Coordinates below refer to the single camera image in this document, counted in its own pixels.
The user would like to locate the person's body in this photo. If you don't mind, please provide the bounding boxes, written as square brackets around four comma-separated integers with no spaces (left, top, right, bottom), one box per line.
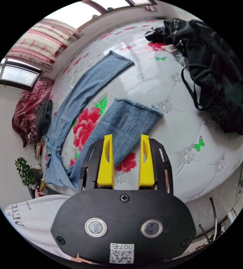
[4,194,71,260]

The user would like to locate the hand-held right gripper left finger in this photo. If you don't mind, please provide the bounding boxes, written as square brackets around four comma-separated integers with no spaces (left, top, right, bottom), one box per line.
[97,134,115,187]

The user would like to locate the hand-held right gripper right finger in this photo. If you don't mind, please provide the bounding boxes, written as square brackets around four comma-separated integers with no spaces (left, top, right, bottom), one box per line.
[138,134,155,187]

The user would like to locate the dark grey knitted garment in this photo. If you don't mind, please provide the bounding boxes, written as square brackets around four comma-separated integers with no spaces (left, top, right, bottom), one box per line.
[35,100,53,136]

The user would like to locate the red and white striped curtain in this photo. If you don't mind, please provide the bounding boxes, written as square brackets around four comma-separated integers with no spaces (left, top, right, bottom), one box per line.
[5,18,85,73]

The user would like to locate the blue jeans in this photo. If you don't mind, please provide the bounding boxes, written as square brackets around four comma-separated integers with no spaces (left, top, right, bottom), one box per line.
[43,50,164,191]

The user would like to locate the green potted plant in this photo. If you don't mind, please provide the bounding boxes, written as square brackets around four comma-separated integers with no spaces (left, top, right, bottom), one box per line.
[14,157,43,199]

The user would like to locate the red patterned quilt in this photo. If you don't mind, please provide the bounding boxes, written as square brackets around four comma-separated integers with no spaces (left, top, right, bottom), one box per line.
[12,76,54,147]

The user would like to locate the window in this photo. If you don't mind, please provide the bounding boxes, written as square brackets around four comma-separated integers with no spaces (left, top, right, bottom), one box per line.
[79,0,159,13]
[0,58,42,91]

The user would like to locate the bed with floral sheet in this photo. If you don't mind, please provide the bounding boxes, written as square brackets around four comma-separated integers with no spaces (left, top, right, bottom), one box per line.
[40,19,243,204]

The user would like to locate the pile of clothes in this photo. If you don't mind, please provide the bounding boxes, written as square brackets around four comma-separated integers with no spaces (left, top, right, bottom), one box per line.
[145,18,243,136]

